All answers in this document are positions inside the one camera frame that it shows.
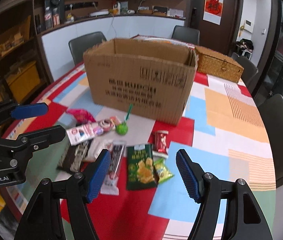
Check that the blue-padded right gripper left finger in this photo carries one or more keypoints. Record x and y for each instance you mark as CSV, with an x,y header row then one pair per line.
x,y
42,216

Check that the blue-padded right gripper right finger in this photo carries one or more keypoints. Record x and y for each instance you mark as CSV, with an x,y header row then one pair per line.
x,y
191,174

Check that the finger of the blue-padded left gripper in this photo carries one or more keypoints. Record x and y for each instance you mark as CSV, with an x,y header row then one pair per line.
x,y
10,110
31,142

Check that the dark patterned snack bar pack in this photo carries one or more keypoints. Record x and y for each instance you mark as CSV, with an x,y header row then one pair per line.
x,y
73,156

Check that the pink bear snack packet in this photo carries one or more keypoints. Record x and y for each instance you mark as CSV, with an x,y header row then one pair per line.
x,y
91,130

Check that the magenta snack bag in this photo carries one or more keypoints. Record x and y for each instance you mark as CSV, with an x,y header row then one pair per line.
x,y
81,116

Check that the slim dark candy bar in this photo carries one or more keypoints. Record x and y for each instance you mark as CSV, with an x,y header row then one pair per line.
x,y
109,186

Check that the dark green chips bag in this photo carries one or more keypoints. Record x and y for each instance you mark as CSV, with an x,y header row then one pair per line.
x,y
141,173

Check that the red small snack packet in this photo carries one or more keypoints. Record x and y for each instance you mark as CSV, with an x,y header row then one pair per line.
x,y
160,144

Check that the green lollipop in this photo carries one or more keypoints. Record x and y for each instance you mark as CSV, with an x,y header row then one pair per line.
x,y
122,129

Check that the glass display cabinet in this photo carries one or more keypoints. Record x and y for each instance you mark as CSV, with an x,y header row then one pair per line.
x,y
23,75

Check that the beige pastry packet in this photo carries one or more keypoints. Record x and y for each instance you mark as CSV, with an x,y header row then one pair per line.
x,y
96,147

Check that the grey chair right near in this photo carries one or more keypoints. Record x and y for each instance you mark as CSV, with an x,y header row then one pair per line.
x,y
271,112

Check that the grey chair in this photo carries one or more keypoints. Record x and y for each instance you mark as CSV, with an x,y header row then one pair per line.
x,y
80,44
250,70
271,112

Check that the small lime green packet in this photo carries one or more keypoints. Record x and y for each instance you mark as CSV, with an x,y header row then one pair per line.
x,y
163,173

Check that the plastic water bottle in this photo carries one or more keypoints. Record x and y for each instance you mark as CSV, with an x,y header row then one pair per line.
x,y
48,18

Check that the grey chair left side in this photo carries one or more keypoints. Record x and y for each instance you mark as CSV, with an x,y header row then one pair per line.
x,y
80,44

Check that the red label drink bottle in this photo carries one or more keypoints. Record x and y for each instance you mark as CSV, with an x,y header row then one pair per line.
x,y
56,17

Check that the black coffee machine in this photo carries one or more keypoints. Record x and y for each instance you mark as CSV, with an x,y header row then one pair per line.
x,y
60,4

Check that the grey chair right far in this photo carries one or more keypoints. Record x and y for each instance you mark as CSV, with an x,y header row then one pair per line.
x,y
250,70

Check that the white flat appliance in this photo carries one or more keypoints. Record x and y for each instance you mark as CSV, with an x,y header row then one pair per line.
x,y
99,13

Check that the brown cardboard box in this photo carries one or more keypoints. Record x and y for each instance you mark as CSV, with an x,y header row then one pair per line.
x,y
154,78

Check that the woven wicker storage box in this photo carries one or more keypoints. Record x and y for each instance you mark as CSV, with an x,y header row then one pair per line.
x,y
217,64

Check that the white shoe rack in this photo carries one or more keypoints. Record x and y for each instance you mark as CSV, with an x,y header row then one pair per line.
x,y
243,52

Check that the white fruit basket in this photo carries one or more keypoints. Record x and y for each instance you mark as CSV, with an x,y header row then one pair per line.
x,y
164,40

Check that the dark wooden door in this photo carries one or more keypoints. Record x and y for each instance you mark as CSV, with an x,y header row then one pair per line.
x,y
216,37

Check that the grey chair far end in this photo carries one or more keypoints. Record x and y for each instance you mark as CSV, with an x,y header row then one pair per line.
x,y
185,34

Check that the red fu calendar poster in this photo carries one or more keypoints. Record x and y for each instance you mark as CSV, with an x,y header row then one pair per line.
x,y
213,11

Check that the wall intercom panel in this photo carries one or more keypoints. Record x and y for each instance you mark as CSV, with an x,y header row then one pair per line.
x,y
248,26

